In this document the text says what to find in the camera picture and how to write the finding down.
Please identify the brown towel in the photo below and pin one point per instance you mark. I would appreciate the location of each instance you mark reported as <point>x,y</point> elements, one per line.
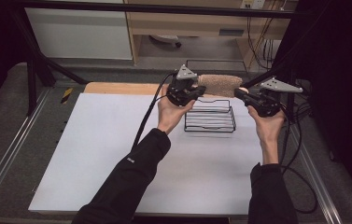
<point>220,85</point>

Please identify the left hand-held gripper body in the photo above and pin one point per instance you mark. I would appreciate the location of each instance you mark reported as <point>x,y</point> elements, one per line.
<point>181,93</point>

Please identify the wooden table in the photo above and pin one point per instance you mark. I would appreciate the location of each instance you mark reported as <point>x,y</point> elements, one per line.
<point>117,88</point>

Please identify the aluminium rail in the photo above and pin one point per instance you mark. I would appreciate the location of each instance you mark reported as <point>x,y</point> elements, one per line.
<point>320,183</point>
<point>5,161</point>

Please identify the office chair base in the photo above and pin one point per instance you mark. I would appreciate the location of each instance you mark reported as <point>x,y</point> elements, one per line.
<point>166,39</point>

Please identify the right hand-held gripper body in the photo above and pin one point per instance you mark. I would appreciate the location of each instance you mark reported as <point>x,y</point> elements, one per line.
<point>265,104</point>

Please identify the light wooden desk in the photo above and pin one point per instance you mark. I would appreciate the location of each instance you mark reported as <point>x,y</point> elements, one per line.
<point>180,23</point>

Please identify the white cabinet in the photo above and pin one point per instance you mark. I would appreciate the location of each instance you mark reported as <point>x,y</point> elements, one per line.
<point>80,34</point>

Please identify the yellow clamp on table edge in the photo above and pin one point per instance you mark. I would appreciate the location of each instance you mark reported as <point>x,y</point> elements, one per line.
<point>66,95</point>

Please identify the person's right hand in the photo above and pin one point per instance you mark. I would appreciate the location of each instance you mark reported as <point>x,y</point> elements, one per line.
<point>268,124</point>

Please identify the white power outlet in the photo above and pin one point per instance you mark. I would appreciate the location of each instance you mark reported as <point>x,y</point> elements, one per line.
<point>253,3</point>

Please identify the white table mat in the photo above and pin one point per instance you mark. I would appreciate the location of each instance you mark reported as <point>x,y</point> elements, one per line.
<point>102,155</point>

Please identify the black horizontal frame bar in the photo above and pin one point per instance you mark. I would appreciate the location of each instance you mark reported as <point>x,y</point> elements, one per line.
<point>152,8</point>

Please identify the person's left hand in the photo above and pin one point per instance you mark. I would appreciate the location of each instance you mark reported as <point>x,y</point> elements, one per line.
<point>170,115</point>

